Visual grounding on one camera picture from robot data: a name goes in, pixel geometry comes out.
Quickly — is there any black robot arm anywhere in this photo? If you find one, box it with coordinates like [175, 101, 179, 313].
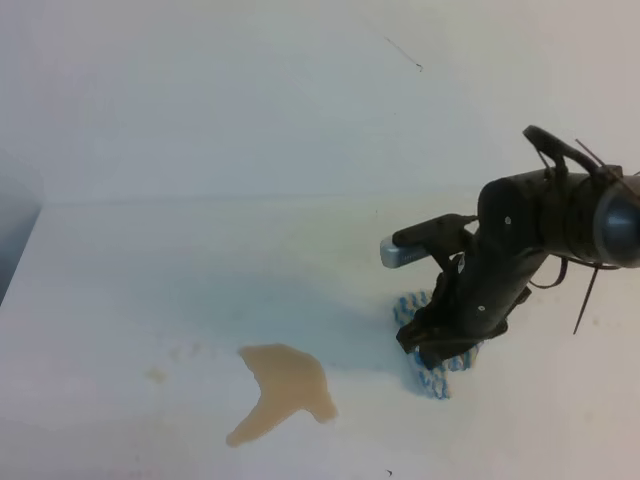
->
[391, 170, 639, 369]

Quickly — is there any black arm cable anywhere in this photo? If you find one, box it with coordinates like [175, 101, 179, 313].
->
[522, 125, 640, 335]

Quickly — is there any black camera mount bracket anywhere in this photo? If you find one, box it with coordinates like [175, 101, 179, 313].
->
[391, 214, 477, 258]

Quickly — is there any tan coffee stain puddle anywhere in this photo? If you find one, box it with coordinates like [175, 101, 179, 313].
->
[226, 344, 338, 447]

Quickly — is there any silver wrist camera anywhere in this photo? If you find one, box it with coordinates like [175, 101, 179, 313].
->
[379, 236, 431, 269]

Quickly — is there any blue white checkered rag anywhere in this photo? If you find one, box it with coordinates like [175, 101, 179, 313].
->
[393, 290, 481, 401]

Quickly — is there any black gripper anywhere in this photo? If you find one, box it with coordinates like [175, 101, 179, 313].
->
[396, 222, 545, 369]

